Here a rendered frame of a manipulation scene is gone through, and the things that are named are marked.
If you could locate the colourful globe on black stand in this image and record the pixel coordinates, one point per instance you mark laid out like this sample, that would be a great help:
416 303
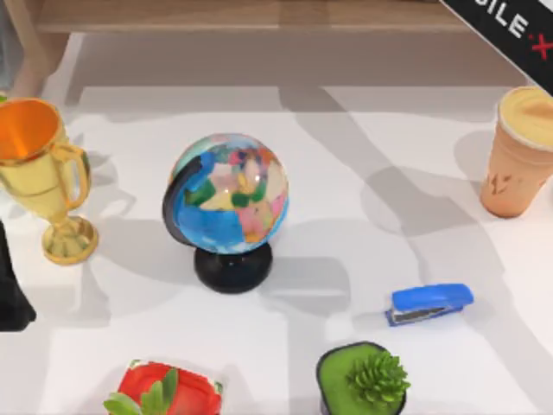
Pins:
229 203

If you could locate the blue stapler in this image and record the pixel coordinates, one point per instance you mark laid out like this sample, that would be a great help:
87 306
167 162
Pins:
427 300

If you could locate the black pot with green plant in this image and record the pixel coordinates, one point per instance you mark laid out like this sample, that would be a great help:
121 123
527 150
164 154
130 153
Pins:
358 380

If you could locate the red pot with green plant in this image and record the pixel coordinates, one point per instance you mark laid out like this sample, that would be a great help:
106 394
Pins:
168 389

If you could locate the gold trophy cup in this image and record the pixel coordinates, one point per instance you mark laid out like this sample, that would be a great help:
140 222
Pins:
39 173

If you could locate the orange paper cup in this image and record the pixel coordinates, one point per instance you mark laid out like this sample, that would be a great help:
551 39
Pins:
516 164

